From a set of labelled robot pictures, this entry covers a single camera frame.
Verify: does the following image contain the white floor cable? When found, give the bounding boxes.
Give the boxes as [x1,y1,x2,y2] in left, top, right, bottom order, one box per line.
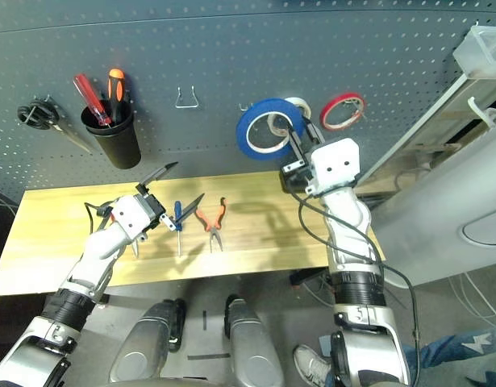
[444,273,496,327]

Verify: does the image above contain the black handled scissors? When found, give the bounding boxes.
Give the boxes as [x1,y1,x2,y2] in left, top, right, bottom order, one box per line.
[16,95,94,155]

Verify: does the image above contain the metal rack frame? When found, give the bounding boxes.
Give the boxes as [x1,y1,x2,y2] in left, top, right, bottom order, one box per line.
[368,72,496,194]

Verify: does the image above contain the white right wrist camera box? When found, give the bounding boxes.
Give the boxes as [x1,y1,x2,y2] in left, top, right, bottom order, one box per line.
[306,138,361,198]

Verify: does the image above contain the grey robot waist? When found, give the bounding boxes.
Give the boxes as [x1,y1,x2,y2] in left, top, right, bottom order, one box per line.
[106,377,220,387]

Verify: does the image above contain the blue handled screwdriver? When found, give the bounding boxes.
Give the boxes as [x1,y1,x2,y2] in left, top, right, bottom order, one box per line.
[173,200,184,258]

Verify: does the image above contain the translucent plastic box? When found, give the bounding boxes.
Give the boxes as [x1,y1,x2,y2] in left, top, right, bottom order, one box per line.
[452,23,496,80]

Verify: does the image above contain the black plastic cup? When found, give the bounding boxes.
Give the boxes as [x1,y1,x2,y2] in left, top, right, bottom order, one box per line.
[80,99,143,170]

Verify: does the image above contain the metal wire pliers hook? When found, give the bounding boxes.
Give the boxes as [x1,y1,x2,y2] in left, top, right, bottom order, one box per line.
[174,85,200,110]

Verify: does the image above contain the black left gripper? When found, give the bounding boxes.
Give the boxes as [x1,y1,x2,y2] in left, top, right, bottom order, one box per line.
[136,160,206,233]

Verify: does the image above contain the white tape roll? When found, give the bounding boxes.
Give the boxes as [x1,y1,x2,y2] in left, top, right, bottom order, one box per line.
[267,96,312,140]

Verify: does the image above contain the blue jeans person leg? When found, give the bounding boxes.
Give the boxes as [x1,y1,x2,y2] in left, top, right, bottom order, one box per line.
[400,324,496,387]

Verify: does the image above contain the silver left robot leg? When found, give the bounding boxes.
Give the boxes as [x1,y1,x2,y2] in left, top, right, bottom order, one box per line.
[108,300,188,384]

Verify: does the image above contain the silver right robot leg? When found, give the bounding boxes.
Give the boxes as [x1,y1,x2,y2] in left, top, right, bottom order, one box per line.
[223,293,285,387]

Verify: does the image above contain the red tape roll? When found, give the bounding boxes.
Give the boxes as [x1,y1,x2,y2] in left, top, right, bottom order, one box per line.
[319,92,367,132]

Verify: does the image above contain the silver robot leg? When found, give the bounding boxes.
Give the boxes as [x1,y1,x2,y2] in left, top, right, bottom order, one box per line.
[108,300,188,384]
[223,293,285,387]

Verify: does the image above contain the black box under table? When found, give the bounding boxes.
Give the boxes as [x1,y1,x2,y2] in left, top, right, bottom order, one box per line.
[290,268,333,289]

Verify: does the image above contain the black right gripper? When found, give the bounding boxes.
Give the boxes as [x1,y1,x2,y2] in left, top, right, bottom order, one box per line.
[280,119,326,194]

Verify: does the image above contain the blue tape roll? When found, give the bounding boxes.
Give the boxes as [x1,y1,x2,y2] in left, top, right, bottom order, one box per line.
[235,98,307,162]

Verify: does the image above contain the red handled screwdriver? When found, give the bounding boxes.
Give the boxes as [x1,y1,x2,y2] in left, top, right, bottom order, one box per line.
[73,73,113,128]

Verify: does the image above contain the orange black screwdriver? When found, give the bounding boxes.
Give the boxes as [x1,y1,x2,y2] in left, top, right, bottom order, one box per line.
[106,68,127,125]

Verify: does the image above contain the white plastic hook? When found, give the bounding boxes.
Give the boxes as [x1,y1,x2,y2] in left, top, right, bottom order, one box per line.
[467,96,496,126]

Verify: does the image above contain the red handled scissors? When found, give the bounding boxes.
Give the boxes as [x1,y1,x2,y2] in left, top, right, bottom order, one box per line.
[98,209,140,259]

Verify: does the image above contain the dark grey pegboard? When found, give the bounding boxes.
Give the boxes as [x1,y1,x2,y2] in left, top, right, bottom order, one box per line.
[0,0,496,202]

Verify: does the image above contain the large white cabinet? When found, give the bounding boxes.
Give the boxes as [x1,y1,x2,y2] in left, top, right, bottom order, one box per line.
[368,120,496,287]

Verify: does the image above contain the white person shoe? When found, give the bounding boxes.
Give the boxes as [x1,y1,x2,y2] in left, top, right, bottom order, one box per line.
[292,344,333,387]

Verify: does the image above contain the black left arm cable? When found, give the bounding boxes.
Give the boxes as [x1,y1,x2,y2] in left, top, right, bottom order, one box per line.
[83,201,111,233]

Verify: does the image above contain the orange black pliers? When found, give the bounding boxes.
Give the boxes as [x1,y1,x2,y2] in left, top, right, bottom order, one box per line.
[194,196,228,254]

